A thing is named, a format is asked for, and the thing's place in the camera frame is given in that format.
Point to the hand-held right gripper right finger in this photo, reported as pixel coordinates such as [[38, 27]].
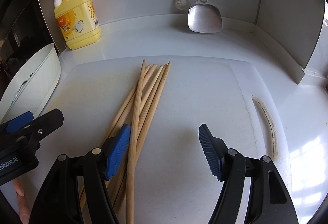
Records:
[[210, 154]]

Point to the yellow detergent pump bottle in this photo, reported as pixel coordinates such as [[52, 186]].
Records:
[[76, 29]]

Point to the white plastic cutting board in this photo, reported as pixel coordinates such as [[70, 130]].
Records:
[[192, 98]]

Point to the white round bowl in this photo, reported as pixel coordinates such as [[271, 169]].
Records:
[[38, 85]]

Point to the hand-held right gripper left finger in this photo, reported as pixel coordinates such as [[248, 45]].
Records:
[[116, 154]]

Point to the pile of wooden chopsticks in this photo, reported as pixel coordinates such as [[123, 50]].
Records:
[[131, 162]]

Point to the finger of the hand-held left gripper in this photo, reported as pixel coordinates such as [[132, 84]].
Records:
[[19, 121], [48, 121]]

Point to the person's left hand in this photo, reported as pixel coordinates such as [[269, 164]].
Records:
[[23, 203]]

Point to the black kitchen appliance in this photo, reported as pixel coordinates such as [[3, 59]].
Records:
[[18, 21]]

